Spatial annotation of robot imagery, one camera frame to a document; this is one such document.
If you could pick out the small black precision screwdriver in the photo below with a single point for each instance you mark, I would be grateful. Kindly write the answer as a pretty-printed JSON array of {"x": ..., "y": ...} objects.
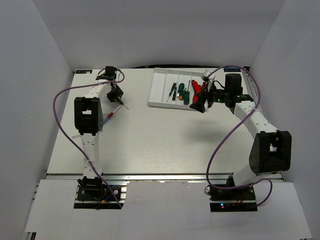
[{"x": 122, "y": 103}]

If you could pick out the black green precision screwdriver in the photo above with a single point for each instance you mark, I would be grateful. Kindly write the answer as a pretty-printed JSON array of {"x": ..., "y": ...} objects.
[{"x": 174, "y": 92}]

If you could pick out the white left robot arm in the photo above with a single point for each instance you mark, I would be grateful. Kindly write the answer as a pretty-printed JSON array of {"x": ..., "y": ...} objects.
[{"x": 90, "y": 125}]

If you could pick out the red curved utility knife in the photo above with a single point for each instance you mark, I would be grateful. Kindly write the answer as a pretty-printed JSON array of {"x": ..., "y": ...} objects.
[{"x": 197, "y": 88}]

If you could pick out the blue table label left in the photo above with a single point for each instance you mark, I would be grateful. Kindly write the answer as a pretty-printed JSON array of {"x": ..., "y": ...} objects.
[{"x": 83, "y": 71}]

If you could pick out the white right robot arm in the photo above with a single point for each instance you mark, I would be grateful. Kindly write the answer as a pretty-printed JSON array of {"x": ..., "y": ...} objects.
[{"x": 271, "y": 149}]

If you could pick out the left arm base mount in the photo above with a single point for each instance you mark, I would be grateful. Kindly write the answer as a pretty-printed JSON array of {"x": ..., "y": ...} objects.
[{"x": 94, "y": 194}]

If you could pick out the long green screwdriver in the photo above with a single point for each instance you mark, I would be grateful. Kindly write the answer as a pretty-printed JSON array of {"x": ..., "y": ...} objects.
[{"x": 186, "y": 98}]

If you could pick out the aluminium rail frame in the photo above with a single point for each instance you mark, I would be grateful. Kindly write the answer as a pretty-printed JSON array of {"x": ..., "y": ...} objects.
[{"x": 156, "y": 206}]

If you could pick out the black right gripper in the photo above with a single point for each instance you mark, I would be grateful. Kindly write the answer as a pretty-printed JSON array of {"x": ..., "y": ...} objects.
[{"x": 202, "y": 96}]

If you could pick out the white compartment tray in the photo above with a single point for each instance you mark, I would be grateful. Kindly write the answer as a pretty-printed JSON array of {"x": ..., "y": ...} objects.
[{"x": 162, "y": 82}]

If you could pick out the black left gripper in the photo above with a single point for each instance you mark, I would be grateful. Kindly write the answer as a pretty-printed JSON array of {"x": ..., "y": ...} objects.
[{"x": 119, "y": 92}]

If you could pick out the stubby green orange screwdriver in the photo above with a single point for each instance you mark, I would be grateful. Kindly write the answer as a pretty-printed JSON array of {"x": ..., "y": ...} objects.
[{"x": 181, "y": 91}]

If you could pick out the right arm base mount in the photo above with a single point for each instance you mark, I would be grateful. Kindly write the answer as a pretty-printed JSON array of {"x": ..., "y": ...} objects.
[{"x": 231, "y": 200}]

